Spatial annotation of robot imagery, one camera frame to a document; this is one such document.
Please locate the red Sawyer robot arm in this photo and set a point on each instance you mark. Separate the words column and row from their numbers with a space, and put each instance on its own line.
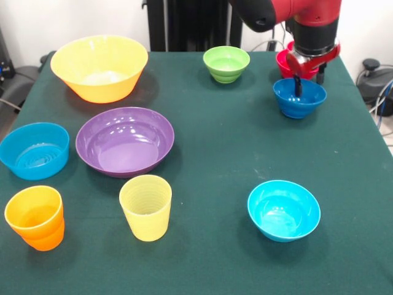
column 307, row 15

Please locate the large orange bowl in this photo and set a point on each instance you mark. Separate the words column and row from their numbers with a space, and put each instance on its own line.
column 92, row 61

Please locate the red-pink bowl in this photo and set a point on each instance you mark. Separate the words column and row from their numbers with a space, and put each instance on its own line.
column 282, row 67

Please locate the yellow-green cup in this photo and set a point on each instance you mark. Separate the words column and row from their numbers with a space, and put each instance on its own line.
column 145, row 221

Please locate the orange cup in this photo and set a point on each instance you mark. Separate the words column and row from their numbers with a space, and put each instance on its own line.
column 37, row 233

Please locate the red-pink cup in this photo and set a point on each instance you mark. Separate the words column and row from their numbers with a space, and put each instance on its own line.
column 290, row 46

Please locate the green bowl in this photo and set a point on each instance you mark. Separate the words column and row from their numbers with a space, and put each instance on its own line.
column 226, row 67

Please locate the cyan bowl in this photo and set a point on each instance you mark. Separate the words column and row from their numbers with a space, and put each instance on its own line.
column 282, row 215

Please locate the black device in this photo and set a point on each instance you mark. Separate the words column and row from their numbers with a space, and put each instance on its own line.
column 6, row 67

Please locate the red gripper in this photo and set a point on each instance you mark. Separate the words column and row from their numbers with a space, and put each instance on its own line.
column 302, row 66

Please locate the grey pedestal foot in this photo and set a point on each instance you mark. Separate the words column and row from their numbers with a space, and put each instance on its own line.
column 21, row 80
column 377, row 80

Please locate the dark blue bowl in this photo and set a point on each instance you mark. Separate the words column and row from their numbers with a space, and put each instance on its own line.
column 299, row 106

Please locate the dark green tablecloth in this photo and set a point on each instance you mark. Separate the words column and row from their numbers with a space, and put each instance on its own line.
column 215, row 270

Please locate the large purple bowl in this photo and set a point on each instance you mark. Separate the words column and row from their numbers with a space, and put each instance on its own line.
column 124, row 147

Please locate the blue ribbed bowl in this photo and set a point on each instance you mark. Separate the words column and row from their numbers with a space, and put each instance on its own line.
column 33, row 159

